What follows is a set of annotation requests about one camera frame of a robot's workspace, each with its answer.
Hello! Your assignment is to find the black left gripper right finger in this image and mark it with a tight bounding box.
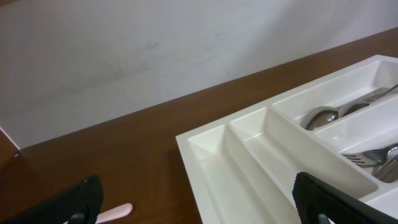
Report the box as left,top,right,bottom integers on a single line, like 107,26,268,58
292,172,397,224

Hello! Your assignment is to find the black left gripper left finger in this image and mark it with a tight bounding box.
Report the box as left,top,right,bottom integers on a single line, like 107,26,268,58
1,175,104,224

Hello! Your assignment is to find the silver fork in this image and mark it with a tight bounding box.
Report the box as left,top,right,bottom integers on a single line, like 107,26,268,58
342,143,397,167
373,156,397,183

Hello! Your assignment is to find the large silver spoon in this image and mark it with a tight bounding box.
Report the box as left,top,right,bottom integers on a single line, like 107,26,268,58
300,87,388,131
338,85,397,118

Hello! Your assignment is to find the pink plastic knife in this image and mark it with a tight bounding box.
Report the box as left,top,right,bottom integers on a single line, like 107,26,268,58
64,203,133,224

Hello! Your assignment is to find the white plastic cutlery tray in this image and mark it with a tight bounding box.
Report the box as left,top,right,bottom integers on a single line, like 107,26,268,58
177,55,397,224

